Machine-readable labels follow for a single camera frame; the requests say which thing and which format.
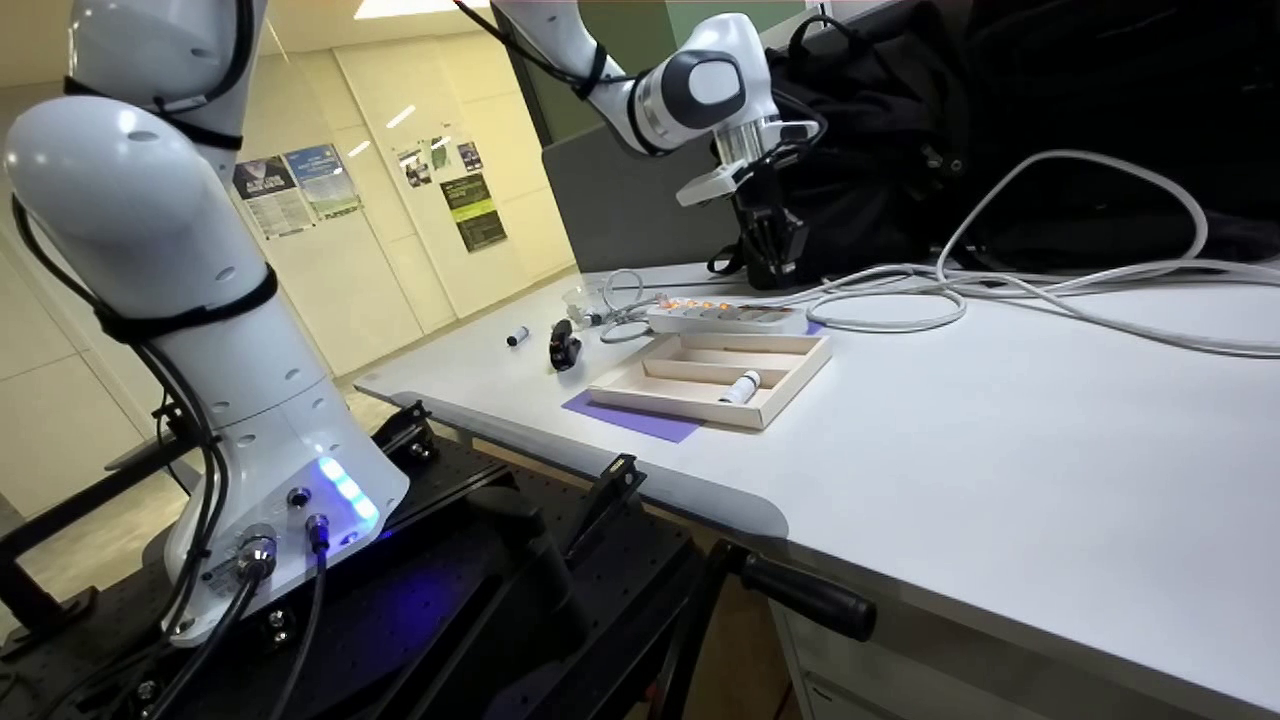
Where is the black table clamp lever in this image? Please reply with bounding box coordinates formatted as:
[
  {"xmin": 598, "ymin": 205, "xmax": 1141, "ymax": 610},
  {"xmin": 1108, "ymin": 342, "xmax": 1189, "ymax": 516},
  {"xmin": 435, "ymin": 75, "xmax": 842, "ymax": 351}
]
[{"xmin": 562, "ymin": 454, "xmax": 647, "ymax": 553}]

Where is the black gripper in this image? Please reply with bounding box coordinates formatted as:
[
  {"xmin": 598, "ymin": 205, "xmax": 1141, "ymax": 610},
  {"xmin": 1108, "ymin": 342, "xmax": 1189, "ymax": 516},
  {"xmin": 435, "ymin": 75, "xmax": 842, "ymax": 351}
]
[{"xmin": 730, "ymin": 148, "xmax": 811, "ymax": 294}]

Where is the small black object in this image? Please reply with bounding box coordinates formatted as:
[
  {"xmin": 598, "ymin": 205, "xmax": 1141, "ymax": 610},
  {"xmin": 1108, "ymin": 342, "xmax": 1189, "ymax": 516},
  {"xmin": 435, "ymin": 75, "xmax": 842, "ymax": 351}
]
[{"xmin": 542, "ymin": 320, "xmax": 586, "ymax": 376}]

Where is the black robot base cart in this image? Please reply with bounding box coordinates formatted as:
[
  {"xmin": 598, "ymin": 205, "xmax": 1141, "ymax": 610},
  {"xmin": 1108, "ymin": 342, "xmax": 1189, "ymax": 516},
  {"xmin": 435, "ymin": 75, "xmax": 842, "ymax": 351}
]
[{"xmin": 0, "ymin": 396, "xmax": 752, "ymax": 720}]

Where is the white plug adapter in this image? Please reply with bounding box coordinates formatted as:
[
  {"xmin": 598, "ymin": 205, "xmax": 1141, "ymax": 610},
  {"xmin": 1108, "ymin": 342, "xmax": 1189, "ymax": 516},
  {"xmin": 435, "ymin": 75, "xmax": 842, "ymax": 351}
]
[{"xmin": 562, "ymin": 294, "xmax": 615, "ymax": 332}]

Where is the green and black poster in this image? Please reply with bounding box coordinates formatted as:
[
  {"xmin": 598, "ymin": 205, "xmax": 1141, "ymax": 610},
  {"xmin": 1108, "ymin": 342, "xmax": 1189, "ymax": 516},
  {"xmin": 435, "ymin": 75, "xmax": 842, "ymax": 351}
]
[{"xmin": 435, "ymin": 171, "xmax": 495, "ymax": 225}]

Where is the grey panel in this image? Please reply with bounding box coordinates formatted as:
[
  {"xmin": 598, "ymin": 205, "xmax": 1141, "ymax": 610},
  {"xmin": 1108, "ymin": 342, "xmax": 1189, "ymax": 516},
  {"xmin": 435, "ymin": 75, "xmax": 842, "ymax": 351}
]
[{"xmin": 540, "ymin": 115, "xmax": 743, "ymax": 275}]

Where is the purple mat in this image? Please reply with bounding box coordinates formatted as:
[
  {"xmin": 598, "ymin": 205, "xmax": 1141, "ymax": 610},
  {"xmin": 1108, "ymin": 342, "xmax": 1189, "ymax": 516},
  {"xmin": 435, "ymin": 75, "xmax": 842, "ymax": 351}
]
[{"xmin": 561, "ymin": 388, "xmax": 708, "ymax": 449}]

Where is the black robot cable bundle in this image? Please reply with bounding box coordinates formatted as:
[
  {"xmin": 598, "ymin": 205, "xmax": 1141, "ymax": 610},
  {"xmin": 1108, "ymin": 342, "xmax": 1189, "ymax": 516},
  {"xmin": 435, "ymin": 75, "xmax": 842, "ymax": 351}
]
[{"xmin": 6, "ymin": 192, "xmax": 331, "ymax": 720}]

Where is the white extension cord strip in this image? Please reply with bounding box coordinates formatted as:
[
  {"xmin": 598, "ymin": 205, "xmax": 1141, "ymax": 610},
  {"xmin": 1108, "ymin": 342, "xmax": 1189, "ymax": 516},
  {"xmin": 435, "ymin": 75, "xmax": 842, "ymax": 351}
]
[{"xmin": 639, "ymin": 294, "xmax": 811, "ymax": 342}]

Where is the black clamp handle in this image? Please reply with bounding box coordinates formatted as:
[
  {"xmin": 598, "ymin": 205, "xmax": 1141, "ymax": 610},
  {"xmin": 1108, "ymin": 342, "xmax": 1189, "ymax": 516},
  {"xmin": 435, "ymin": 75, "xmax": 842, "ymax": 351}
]
[{"xmin": 735, "ymin": 547, "xmax": 885, "ymax": 644}]

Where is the small white tube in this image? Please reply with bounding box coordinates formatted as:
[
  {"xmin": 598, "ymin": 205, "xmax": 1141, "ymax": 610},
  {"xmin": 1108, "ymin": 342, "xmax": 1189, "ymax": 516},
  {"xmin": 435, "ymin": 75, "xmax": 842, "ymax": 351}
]
[{"xmin": 720, "ymin": 370, "xmax": 768, "ymax": 409}]

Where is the black and yellow poster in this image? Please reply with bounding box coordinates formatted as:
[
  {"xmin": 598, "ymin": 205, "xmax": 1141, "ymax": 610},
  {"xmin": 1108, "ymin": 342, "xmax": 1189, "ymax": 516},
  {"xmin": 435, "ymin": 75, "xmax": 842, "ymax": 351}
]
[{"xmin": 451, "ymin": 210, "xmax": 513, "ymax": 255}]

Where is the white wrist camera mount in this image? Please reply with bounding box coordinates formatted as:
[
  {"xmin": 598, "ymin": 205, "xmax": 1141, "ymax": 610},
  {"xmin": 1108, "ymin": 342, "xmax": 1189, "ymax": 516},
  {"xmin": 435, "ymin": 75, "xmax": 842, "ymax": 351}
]
[{"xmin": 672, "ymin": 113, "xmax": 829, "ymax": 211}]

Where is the thick white looping cable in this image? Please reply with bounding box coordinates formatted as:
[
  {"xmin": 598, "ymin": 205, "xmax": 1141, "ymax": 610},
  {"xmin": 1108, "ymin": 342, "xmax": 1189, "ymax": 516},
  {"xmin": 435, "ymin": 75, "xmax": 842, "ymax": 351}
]
[{"xmin": 802, "ymin": 144, "xmax": 1280, "ymax": 365}]

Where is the dark and white poster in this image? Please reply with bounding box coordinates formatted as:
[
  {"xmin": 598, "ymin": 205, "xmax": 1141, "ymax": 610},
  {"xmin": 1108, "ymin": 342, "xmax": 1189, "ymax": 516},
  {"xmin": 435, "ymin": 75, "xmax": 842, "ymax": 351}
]
[{"xmin": 223, "ymin": 152, "xmax": 317, "ymax": 245}]

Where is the black bag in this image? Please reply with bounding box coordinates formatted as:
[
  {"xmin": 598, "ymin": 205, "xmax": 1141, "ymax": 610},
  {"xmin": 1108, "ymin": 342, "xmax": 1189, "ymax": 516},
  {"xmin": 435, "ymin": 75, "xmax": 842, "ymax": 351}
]
[{"xmin": 708, "ymin": 0, "xmax": 1280, "ymax": 294}]

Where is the blue poster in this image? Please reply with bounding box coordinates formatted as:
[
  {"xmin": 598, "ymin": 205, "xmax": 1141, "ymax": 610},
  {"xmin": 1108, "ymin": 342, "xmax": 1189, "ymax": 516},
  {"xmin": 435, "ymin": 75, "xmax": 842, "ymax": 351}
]
[{"xmin": 282, "ymin": 139, "xmax": 364, "ymax": 225}]

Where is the wooden compartment tray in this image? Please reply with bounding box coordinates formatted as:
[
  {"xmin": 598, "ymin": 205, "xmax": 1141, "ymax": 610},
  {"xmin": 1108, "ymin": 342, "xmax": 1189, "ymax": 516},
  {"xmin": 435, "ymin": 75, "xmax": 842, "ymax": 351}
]
[{"xmin": 585, "ymin": 327, "xmax": 837, "ymax": 438}]

